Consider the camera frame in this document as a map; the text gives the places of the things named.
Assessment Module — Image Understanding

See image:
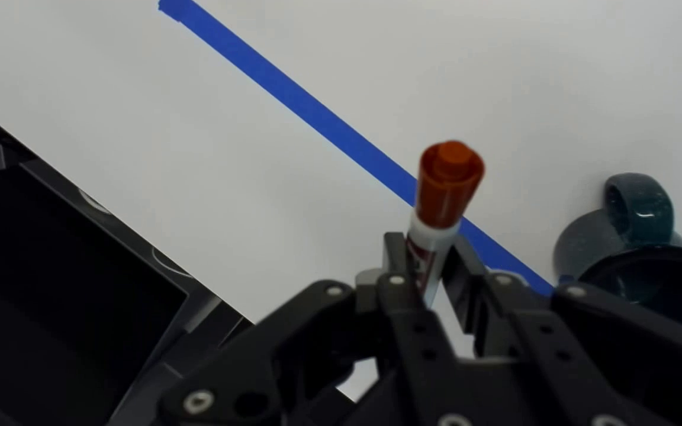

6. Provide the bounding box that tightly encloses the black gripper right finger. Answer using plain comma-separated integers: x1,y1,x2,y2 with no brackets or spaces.
441,236,682,426

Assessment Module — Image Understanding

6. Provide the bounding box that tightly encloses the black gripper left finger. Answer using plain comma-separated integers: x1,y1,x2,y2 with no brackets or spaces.
159,233,471,426

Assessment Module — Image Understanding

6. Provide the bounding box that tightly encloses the dark teal enamel mug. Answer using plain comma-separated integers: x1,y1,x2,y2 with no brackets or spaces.
551,171,682,342

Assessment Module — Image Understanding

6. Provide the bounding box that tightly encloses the black box with grey rim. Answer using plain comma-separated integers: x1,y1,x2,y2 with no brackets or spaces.
0,92,253,426

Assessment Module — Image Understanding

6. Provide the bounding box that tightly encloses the blue tape line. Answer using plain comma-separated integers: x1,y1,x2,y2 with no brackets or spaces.
156,0,559,301

